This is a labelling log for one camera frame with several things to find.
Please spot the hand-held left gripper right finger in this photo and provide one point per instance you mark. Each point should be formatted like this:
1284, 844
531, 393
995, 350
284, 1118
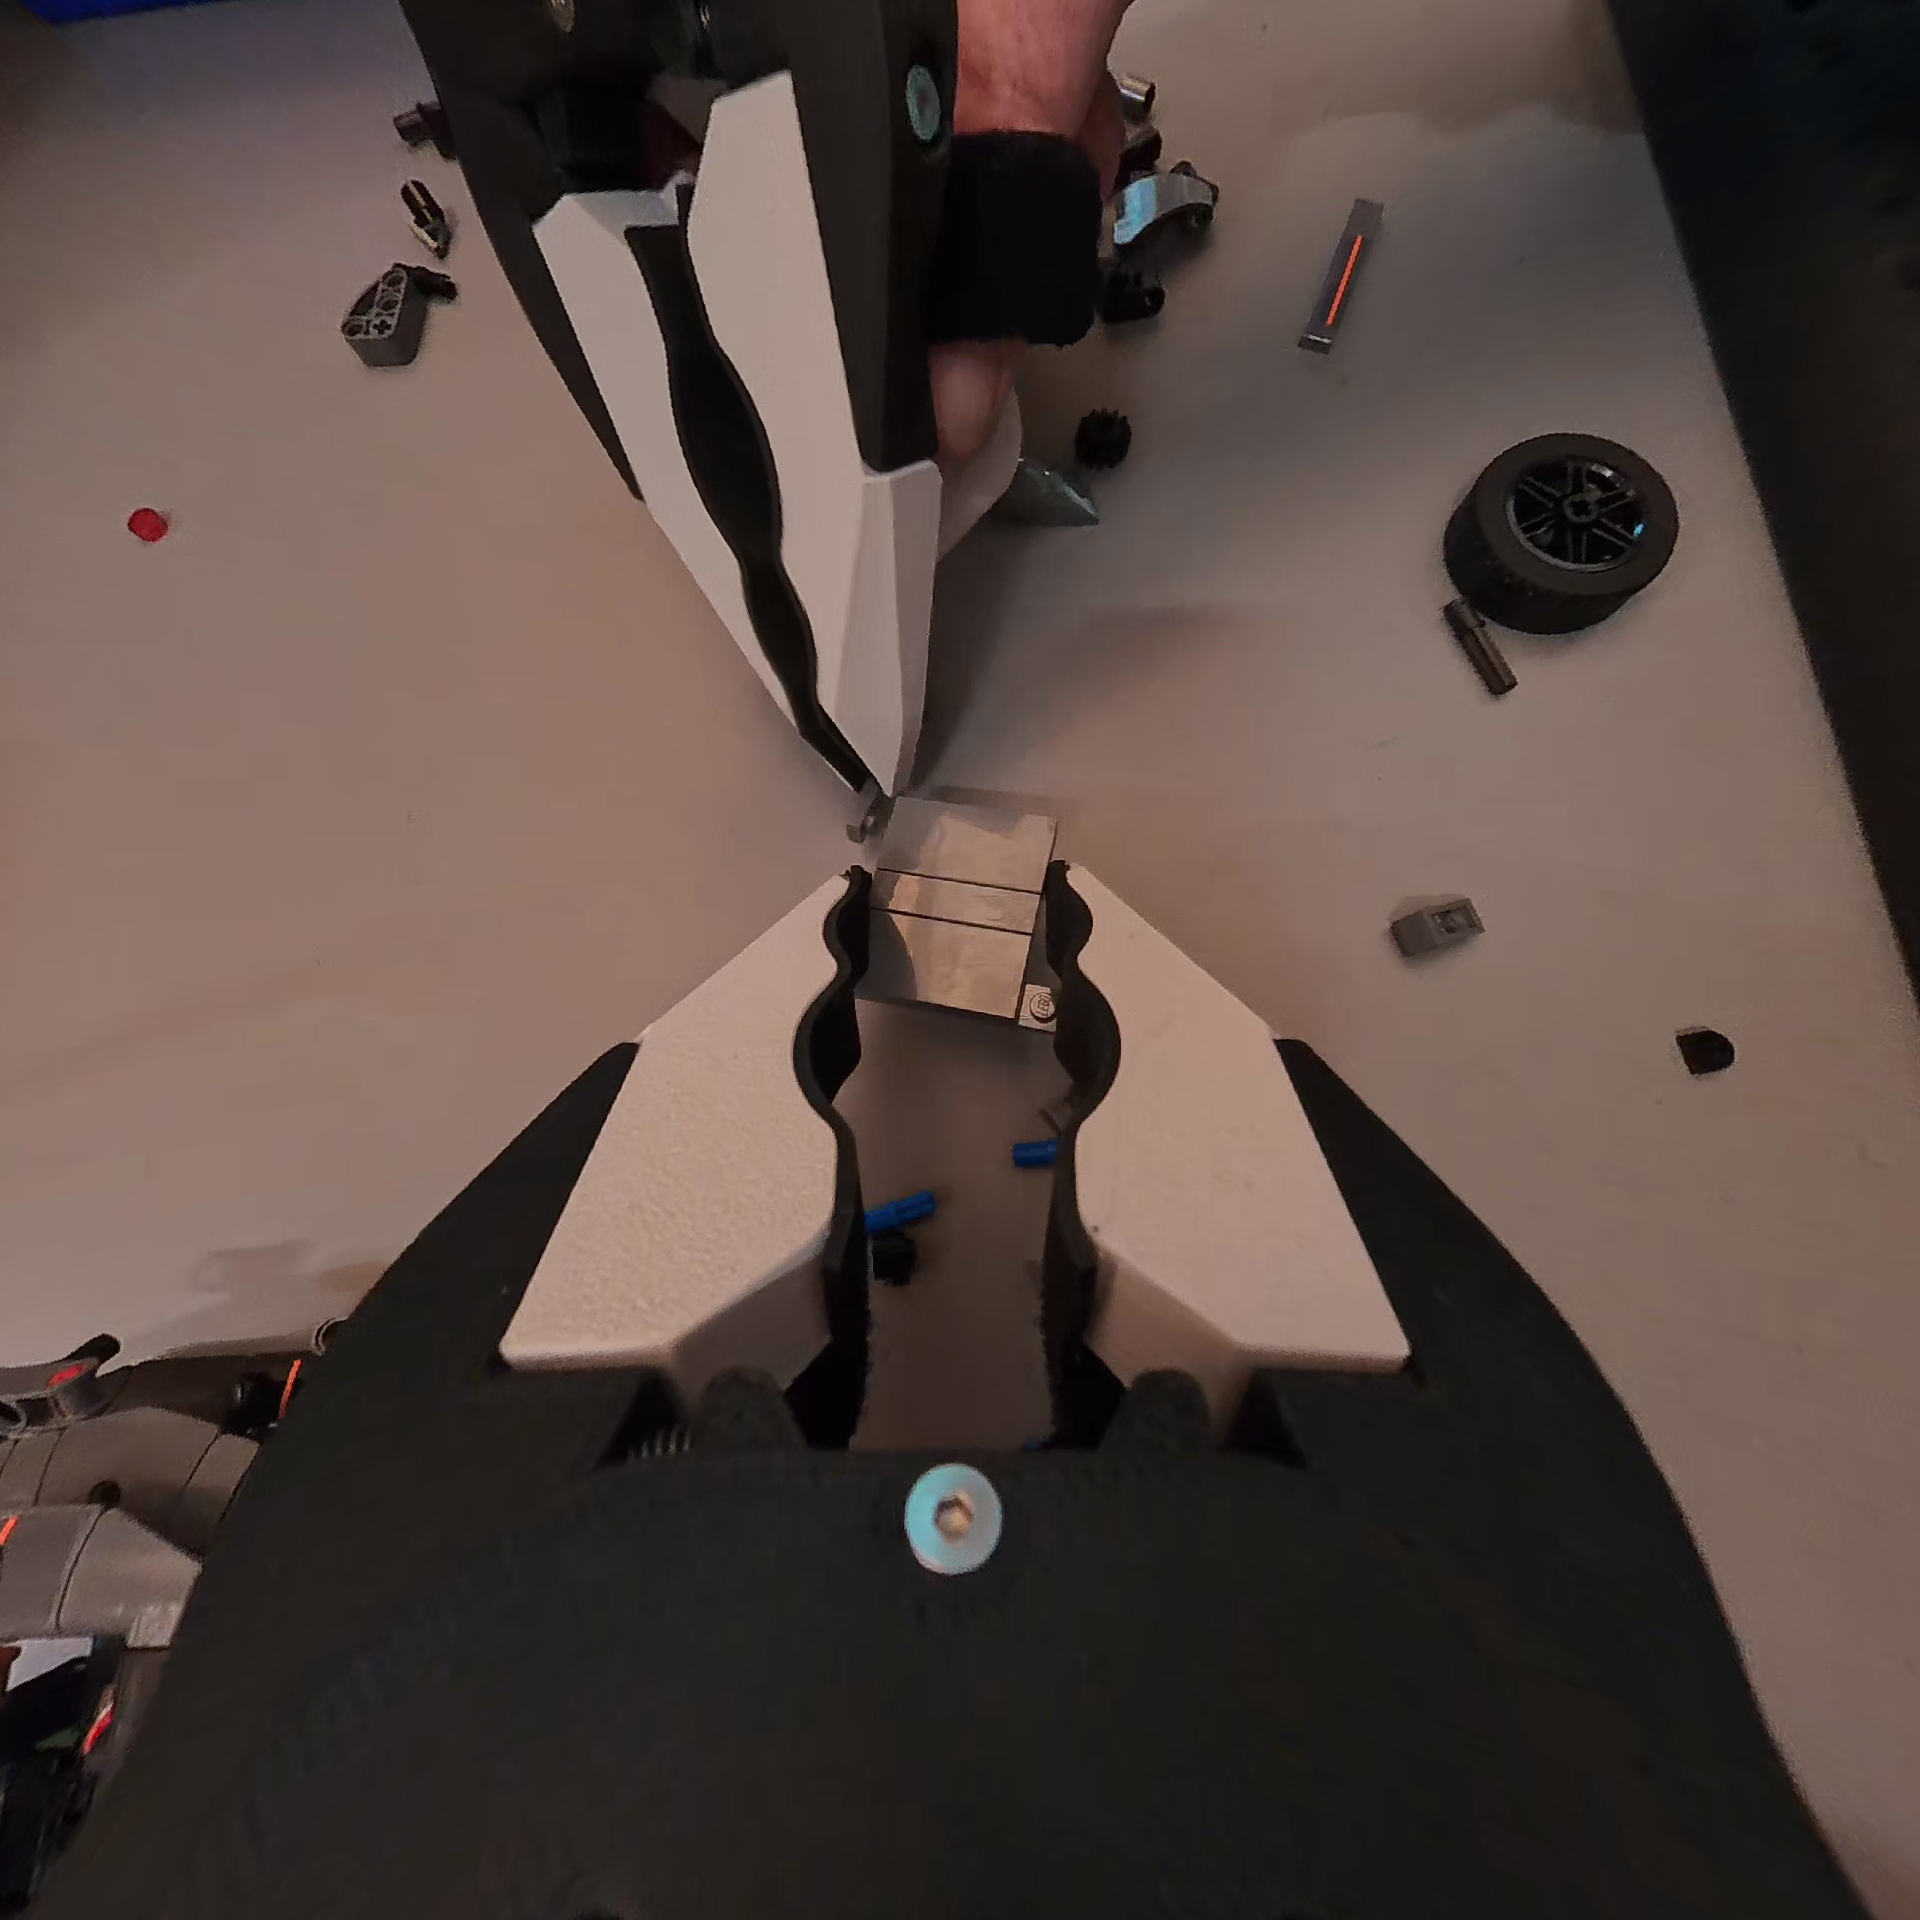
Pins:
1230, 1199

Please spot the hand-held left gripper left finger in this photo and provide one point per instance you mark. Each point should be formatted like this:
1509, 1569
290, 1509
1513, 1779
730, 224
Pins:
674, 1199

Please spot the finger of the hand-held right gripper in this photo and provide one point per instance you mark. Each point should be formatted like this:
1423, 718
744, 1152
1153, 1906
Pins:
810, 300
631, 391

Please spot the pile of dark lego pieces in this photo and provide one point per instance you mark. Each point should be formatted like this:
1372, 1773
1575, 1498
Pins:
383, 314

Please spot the group of small lego connectors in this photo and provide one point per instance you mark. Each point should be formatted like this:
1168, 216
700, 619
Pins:
1436, 927

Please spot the dark grey wide lego tile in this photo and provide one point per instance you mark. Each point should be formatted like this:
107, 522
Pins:
960, 885

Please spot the grey lego tile orange stripe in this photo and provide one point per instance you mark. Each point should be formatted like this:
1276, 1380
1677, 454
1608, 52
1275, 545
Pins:
1322, 324

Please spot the grey lego car model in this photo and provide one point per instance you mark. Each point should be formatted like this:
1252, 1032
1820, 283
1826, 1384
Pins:
91, 1544

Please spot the black d-shaped lego piece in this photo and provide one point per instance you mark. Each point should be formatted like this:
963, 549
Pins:
1706, 1053

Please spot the black lego axle pin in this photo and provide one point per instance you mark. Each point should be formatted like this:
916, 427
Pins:
1481, 649

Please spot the black lego tyre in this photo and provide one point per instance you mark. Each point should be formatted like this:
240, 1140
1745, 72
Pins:
1501, 583

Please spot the person's right hand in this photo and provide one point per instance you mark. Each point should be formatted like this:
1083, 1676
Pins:
1035, 61

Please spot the black perforated panel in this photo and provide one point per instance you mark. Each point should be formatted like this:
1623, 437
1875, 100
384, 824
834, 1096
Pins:
1831, 374

